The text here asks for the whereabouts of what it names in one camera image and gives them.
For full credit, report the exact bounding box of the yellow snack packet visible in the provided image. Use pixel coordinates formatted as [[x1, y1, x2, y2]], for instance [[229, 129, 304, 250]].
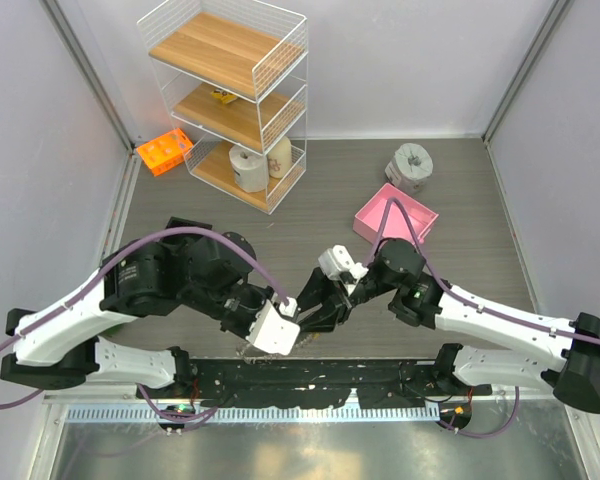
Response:
[[211, 89, 239, 105]]

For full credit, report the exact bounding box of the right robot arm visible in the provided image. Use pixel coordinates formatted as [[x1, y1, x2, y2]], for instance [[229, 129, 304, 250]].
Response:
[[297, 238, 600, 414]]

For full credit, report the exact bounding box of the white cable duct strip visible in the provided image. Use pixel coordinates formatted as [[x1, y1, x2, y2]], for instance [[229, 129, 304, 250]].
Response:
[[65, 403, 440, 424]]

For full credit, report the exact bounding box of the black storage bin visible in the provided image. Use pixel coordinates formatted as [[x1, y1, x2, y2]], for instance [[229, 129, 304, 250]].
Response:
[[162, 216, 213, 244]]

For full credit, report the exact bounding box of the metal keyring disc with rings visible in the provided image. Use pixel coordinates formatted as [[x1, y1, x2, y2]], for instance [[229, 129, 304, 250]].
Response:
[[236, 333, 321, 364]]

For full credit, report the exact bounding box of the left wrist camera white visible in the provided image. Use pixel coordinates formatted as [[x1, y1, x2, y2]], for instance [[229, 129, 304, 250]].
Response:
[[246, 298, 300, 355]]

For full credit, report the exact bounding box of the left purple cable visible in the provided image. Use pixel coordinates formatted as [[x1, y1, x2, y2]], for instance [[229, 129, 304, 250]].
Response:
[[0, 227, 292, 411]]

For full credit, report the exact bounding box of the grey wrapped tissue roll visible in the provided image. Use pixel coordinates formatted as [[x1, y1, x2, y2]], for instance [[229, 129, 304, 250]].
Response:
[[385, 143, 433, 196]]

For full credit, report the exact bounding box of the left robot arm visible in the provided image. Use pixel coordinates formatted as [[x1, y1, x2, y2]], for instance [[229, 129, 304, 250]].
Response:
[[0, 224, 288, 398]]

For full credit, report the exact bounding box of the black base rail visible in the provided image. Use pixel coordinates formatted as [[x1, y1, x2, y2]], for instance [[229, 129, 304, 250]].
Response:
[[147, 358, 491, 410]]

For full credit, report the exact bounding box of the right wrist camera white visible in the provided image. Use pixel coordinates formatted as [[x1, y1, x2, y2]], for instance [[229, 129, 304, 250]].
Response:
[[318, 245, 368, 284]]

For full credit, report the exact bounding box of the white toilet paper roll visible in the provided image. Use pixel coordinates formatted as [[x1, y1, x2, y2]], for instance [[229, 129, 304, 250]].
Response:
[[229, 145, 269, 193]]

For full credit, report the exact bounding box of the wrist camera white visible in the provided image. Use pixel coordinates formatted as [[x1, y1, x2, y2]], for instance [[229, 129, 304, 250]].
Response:
[[246, 298, 300, 355], [318, 245, 368, 284]]

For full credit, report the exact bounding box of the orange plastic crate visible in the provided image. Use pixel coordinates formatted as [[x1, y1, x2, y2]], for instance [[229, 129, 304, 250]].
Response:
[[136, 128, 194, 177]]

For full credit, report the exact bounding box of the pink open box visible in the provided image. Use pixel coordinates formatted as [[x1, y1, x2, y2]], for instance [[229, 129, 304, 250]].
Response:
[[353, 183, 439, 243]]

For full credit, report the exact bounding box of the cream lotion pump bottle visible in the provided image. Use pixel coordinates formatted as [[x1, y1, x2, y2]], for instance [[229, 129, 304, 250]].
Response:
[[267, 136, 293, 179]]

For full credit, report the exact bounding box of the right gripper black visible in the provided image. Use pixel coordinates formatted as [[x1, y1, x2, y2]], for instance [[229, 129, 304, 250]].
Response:
[[292, 266, 400, 333]]

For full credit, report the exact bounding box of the white wire shelf rack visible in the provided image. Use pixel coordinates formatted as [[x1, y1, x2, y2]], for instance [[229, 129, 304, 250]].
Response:
[[137, 1, 309, 214]]

